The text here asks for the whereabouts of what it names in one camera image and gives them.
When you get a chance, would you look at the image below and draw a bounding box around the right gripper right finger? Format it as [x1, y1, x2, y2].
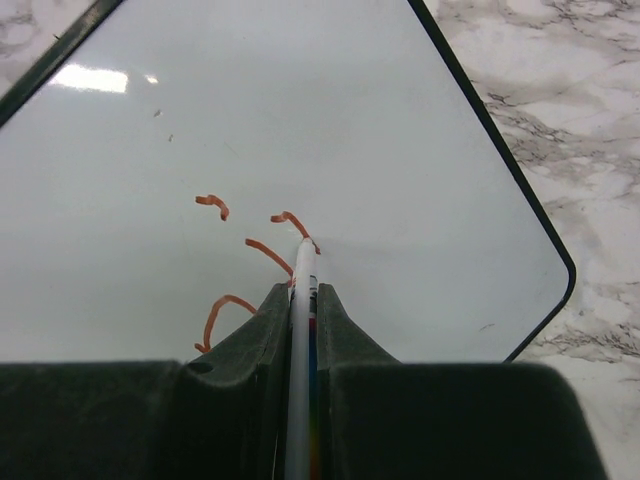
[317, 284, 607, 479]

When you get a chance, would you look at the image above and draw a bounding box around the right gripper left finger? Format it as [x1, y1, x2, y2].
[1, 284, 289, 479]

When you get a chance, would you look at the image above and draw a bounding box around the white marker pen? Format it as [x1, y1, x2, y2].
[284, 238, 320, 479]

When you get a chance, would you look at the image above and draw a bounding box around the black framed whiteboard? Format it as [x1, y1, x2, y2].
[1, 1, 573, 362]

